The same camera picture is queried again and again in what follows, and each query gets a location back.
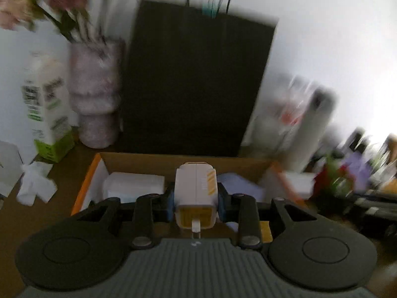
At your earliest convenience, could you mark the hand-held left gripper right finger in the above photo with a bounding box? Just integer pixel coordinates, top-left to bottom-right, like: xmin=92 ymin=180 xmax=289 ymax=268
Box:
xmin=216 ymin=183 xmax=320 ymax=249

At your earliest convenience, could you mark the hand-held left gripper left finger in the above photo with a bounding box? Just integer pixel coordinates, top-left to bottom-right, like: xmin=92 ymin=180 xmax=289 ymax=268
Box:
xmin=76 ymin=189 xmax=176 ymax=249

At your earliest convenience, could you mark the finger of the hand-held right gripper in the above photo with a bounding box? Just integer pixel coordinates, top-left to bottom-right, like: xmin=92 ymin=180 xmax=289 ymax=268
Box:
xmin=347 ymin=201 xmax=397 ymax=219
xmin=338 ymin=189 xmax=397 ymax=202

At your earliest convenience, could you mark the purple fabric pouch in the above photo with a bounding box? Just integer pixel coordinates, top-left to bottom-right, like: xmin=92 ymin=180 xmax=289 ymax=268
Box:
xmin=216 ymin=173 xmax=265 ymax=204

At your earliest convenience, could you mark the small white yellow box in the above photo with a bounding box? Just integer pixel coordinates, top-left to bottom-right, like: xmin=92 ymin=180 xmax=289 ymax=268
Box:
xmin=173 ymin=161 xmax=218 ymax=240

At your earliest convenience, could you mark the translucent white plastic container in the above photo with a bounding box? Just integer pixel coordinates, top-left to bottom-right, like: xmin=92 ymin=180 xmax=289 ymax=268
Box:
xmin=102 ymin=172 xmax=165 ymax=207

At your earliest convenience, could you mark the red fabric flower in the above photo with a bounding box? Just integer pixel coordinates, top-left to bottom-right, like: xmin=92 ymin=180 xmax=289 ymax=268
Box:
xmin=313 ymin=160 xmax=351 ymax=199

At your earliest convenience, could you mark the red cardboard box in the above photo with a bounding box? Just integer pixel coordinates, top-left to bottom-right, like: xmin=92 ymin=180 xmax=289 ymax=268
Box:
xmin=71 ymin=151 xmax=316 ymax=244

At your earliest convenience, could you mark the wooden desktop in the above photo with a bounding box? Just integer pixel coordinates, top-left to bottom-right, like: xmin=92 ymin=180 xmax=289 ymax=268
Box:
xmin=0 ymin=127 xmax=397 ymax=298

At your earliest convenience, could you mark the purple tissue pack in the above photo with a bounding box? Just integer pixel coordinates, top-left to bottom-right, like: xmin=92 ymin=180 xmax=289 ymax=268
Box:
xmin=339 ymin=152 xmax=374 ymax=191

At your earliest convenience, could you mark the white thermos bottle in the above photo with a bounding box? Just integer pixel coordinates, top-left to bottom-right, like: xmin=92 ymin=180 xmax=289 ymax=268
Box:
xmin=287 ymin=87 xmax=338 ymax=173

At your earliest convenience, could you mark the clear plastic water bottle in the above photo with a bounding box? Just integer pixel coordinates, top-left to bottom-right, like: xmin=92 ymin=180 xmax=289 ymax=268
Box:
xmin=253 ymin=73 xmax=311 ymax=149

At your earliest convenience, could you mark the black paper bag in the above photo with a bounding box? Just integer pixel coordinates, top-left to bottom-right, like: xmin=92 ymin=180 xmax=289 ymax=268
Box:
xmin=119 ymin=0 xmax=279 ymax=158

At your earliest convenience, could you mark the crumpled white tissue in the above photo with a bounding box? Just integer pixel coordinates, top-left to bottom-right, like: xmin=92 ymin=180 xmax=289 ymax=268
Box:
xmin=16 ymin=161 xmax=58 ymax=206

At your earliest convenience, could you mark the white milk carton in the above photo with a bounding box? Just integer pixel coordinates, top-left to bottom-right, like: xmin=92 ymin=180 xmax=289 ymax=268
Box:
xmin=21 ymin=53 xmax=75 ymax=164

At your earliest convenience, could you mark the white paper sheet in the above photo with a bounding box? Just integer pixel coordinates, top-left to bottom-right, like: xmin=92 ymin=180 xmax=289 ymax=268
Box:
xmin=0 ymin=141 xmax=24 ymax=197

